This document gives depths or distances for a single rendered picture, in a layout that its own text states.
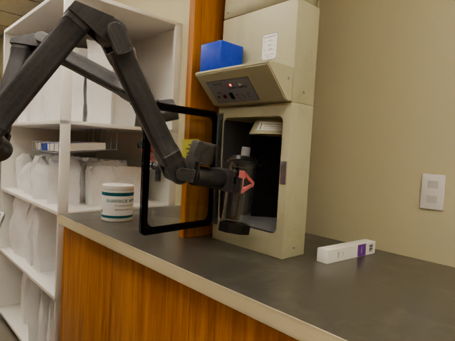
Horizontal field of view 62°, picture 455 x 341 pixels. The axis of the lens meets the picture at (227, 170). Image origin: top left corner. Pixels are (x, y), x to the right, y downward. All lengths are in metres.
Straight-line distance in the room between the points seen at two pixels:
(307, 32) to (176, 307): 0.89
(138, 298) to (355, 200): 0.85
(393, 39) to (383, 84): 0.16
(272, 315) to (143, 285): 0.56
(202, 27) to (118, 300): 1.00
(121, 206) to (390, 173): 1.04
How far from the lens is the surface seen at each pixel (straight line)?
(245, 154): 1.20
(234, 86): 1.22
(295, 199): 1.19
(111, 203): 1.63
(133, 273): 1.33
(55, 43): 0.94
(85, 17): 0.94
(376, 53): 1.54
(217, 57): 1.25
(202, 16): 1.44
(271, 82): 1.12
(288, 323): 0.82
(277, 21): 1.25
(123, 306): 1.42
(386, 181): 1.46
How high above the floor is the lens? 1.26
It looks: 3 degrees down
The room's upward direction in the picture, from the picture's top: 3 degrees clockwise
